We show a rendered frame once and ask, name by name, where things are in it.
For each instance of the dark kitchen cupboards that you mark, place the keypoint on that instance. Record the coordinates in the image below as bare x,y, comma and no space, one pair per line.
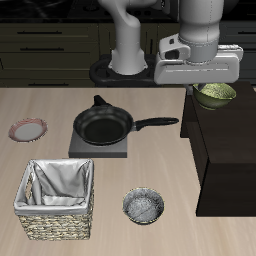
46,56

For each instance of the dark wooden cabinet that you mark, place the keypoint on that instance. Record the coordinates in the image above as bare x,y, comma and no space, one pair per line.
223,146

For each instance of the dark grey stove plate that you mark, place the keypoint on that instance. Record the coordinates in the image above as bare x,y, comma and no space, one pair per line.
96,150

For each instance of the woven basket with white lining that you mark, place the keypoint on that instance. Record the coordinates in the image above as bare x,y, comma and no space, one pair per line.
55,213

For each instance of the green bowl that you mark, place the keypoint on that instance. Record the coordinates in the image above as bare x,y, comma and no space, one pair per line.
215,96

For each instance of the flat black base plate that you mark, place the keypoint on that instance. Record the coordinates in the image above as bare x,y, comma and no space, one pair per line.
100,76

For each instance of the white plate with pink rim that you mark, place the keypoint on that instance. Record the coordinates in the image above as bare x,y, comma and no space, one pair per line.
27,130

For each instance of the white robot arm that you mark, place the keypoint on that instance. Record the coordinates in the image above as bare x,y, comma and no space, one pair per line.
128,40

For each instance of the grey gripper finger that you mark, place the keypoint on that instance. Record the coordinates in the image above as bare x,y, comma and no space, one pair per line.
196,88

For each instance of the grey bowl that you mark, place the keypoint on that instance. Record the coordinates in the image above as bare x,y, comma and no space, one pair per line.
143,206

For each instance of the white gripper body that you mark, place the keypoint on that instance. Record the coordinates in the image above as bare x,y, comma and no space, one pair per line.
200,72

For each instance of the black frying pan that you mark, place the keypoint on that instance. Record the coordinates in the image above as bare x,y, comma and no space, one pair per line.
103,126

